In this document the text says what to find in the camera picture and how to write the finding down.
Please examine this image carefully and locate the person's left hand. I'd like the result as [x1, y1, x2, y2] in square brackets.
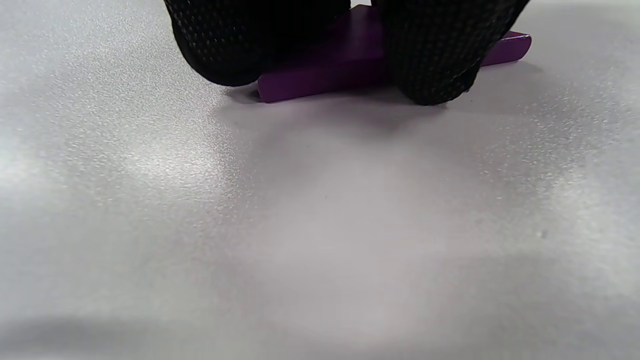
[163, 0, 531, 106]

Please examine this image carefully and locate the purple triangle tangram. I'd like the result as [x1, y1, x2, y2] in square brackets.
[257, 4, 532, 104]

